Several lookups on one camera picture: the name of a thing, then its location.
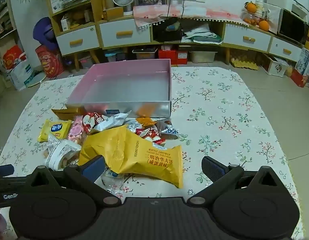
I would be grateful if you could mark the small brown cardboard box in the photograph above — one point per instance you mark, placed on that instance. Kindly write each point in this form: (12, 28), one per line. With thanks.
(113, 13)

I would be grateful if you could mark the orange snack packet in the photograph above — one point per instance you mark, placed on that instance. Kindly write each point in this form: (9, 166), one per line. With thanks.
(147, 120)

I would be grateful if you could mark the white pillow snack packet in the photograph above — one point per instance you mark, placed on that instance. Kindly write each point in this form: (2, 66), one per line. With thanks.
(112, 122)

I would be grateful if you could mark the black microwave oven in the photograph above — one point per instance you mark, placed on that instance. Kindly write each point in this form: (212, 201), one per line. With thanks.
(293, 27)

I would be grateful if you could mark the black bag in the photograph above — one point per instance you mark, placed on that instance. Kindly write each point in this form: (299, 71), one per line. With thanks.
(167, 33)

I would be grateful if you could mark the clear plastic wrapper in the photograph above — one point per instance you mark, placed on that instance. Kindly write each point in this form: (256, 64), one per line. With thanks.
(112, 181)

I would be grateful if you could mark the red boxes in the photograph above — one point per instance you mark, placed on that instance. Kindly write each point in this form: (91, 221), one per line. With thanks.
(173, 57)

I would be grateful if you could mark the brown label biscuit packet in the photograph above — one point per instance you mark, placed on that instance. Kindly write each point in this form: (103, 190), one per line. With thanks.
(166, 122)

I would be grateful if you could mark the white cabinet drawer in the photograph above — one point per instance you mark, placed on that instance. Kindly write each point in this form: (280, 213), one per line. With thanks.
(247, 38)
(285, 50)
(77, 41)
(124, 33)

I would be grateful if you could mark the tall wooden shelf cabinet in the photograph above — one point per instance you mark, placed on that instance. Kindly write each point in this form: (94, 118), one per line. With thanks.
(93, 0)

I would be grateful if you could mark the white cardboard box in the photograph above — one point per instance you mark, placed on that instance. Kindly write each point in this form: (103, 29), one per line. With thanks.
(277, 67)

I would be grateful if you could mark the large yellow snack bag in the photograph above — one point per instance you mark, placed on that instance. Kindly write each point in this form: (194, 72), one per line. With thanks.
(134, 155)

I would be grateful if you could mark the white printed packet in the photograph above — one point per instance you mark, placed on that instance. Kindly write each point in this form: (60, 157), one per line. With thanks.
(60, 152)

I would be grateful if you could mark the white printed sack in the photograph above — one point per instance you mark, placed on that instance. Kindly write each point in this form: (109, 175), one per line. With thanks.
(18, 67)

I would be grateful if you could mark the pink cardboard box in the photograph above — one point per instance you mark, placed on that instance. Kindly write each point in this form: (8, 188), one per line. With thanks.
(124, 87)

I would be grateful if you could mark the yellow packet on table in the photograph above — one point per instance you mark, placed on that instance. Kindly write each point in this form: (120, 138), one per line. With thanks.
(67, 113)

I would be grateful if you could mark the bowl of small oranges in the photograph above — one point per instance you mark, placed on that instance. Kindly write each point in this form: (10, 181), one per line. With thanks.
(249, 18)

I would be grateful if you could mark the small white box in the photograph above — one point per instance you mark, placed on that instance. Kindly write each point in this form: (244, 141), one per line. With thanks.
(55, 3)

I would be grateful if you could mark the low wooden cabinet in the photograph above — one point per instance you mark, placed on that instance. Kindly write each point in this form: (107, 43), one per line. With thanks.
(214, 47)

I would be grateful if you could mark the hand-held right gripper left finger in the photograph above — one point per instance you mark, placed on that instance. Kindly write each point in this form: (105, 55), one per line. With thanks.
(93, 168)

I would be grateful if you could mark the yellow egg tray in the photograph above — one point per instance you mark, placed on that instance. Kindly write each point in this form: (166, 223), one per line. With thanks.
(244, 63)

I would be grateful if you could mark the orange fruit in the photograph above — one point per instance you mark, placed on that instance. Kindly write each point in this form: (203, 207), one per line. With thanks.
(251, 7)
(264, 25)

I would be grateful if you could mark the clear plastic bin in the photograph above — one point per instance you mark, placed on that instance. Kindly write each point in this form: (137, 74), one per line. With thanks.
(203, 57)

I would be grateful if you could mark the floral printed blanket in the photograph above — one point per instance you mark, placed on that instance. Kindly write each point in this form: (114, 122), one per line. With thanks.
(219, 105)

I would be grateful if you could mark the blue white triangle packet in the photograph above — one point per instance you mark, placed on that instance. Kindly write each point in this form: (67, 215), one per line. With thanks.
(170, 131)

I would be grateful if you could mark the folded papers in cabinet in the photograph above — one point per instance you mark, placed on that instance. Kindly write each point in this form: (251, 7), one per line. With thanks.
(202, 36)

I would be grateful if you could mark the printed carton box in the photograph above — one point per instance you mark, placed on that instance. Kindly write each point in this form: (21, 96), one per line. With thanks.
(304, 67)

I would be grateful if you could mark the pink snack packet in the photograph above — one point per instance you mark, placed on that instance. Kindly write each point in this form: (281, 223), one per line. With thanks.
(75, 133)

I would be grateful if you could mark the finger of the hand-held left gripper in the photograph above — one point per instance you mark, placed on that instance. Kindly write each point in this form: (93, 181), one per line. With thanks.
(12, 181)
(4, 170)

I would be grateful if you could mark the pink tablecloth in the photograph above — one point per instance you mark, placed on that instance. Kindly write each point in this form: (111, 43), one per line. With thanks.
(194, 13)

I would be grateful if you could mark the small yellow snack packet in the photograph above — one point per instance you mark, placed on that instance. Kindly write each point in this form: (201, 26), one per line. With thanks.
(54, 130)

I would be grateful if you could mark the red white snack packet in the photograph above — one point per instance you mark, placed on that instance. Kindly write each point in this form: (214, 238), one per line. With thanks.
(90, 121)
(149, 133)

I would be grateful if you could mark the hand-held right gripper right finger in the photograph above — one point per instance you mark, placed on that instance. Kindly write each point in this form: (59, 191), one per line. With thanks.
(212, 168)

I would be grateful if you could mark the red printed bag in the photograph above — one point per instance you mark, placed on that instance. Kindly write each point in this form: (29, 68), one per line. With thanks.
(50, 62)

